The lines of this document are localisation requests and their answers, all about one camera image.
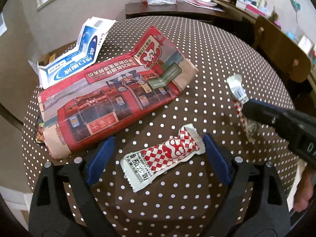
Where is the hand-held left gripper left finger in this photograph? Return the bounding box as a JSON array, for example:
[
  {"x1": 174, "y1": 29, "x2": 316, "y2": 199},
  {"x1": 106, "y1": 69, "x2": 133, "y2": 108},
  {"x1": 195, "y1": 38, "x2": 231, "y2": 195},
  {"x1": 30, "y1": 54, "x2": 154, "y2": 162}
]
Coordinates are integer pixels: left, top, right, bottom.
[{"x1": 28, "y1": 136, "x2": 116, "y2": 237}]

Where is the small picture frame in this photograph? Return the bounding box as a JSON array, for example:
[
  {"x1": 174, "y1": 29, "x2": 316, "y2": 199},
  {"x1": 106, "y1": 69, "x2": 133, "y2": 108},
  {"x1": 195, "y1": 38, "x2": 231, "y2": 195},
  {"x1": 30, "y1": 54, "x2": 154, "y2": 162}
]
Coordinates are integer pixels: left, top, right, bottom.
[{"x1": 297, "y1": 35, "x2": 315, "y2": 55}]

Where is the red checkered ketchup packet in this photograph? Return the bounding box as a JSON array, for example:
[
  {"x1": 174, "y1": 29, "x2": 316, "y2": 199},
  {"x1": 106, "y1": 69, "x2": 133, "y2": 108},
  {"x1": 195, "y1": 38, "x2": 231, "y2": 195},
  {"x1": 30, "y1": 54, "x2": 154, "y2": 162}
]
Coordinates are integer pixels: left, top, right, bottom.
[
  {"x1": 227, "y1": 74, "x2": 258, "y2": 142},
  {"x1": 120, "y1": 124, "x2": 206, "y2": 192}
]

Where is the blue white carton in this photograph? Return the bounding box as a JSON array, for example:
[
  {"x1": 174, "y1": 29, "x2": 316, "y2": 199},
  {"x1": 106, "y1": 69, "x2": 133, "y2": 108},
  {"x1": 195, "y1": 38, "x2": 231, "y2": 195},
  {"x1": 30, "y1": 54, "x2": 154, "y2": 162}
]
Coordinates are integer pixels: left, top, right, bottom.
[{"x1": 38, "y1": 17, "x2": 116, "y2": 89}]

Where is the person's right hand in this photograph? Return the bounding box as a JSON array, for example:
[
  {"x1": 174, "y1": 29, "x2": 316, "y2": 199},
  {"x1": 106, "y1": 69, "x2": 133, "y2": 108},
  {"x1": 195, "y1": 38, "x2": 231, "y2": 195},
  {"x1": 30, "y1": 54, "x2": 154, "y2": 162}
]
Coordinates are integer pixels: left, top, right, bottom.
[{"x1": 293, "y1": 163, "x2": 315, "y2": 212}]

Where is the pink place mat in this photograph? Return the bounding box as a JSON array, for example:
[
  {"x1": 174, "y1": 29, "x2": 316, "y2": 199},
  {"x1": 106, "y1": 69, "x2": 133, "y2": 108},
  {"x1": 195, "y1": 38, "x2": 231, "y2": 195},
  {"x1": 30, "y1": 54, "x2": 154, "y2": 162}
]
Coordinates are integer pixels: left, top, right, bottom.
[{"x1": 184, "y1": 0, "x2": 218, "y2": 7}]

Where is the brown polka dot tablecloth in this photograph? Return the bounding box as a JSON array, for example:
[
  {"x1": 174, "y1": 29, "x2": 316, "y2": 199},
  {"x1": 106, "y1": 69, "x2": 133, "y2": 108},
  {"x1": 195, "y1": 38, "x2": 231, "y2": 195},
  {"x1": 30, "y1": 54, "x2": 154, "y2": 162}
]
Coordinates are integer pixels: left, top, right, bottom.
[{"x1": 21, "y1": 16, "x2": 300, "y2": 237}]

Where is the white edged grey sheet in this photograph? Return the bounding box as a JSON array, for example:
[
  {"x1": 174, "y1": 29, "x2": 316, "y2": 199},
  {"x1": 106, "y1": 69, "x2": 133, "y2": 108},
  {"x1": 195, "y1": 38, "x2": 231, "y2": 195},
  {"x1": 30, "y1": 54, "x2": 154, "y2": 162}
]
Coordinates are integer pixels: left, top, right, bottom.
[{"x1": 0, "y1": 12, "x2": 7, "y2": 36}]

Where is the brown wooden chair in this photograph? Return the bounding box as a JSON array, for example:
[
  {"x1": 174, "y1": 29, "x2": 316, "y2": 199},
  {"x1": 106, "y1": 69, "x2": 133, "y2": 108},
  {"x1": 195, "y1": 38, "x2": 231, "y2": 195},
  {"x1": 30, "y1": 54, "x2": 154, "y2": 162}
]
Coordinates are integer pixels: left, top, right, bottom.
[{"x1": 252, "y1": 16, "x2": 312, "y2": 83}]

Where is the dark wooden sideboard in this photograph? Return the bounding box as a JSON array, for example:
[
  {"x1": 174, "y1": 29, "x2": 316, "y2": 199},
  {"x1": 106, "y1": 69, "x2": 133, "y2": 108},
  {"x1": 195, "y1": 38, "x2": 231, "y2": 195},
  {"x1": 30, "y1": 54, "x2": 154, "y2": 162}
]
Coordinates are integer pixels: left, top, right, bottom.
[{"x1": 125, "y1": 1, "x2": 257, "y2": 45}]

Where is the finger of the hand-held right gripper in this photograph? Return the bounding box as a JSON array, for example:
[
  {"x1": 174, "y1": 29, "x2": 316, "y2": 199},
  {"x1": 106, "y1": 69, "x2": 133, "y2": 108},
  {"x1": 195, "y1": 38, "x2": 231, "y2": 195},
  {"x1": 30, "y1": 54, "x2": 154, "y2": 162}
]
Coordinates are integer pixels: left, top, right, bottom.
[
  {"x1": 243, "y1": 106, "x2": 300, "y2": 151},
  {"x1": 247, "y1": 99, "x2": 316, "y2": 127}
]

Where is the black snack wrapper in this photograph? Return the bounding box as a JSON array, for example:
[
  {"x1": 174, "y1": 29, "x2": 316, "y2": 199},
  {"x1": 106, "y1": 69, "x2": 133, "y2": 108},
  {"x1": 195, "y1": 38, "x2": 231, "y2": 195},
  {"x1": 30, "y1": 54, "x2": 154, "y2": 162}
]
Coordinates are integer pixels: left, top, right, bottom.
[{"x1": 37, "y1": 121, "x2": 47, "y2": 144}]

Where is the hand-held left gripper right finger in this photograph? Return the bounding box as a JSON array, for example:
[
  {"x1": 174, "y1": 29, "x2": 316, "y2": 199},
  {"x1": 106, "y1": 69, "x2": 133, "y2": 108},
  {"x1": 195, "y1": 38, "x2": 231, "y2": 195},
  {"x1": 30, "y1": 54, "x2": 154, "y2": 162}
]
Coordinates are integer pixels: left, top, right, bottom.
[{"x1": 197, "y1": 133, "x2": 290, "y2": 237}]

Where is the red printed paper bag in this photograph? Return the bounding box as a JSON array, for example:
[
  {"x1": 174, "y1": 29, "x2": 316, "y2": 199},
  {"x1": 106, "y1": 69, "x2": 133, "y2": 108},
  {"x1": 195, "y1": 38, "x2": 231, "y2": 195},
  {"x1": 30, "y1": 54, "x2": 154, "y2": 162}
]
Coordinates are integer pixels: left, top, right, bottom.
[{"x1": 37, "y1": 26, "x2": 199, "y2": 160}]

